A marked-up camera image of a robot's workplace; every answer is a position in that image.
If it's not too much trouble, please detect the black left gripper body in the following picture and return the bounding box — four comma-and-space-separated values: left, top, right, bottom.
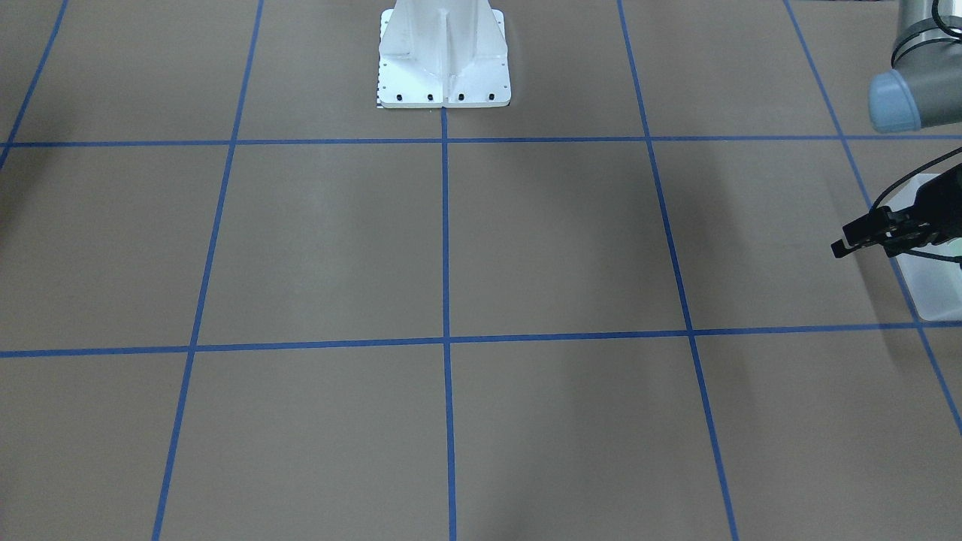
908, 167, 961, 244

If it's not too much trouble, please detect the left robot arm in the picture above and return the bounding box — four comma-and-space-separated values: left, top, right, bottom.
830, 1, 961, 264

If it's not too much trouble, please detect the translucent plastic box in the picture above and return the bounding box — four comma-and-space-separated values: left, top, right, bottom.
886, 174, 961, 322

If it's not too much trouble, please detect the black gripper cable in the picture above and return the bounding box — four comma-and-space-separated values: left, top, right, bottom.
870, 147, 962, 264

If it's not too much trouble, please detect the white pedestal column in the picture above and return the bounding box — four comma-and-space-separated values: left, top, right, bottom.
376, 1, 512, 109

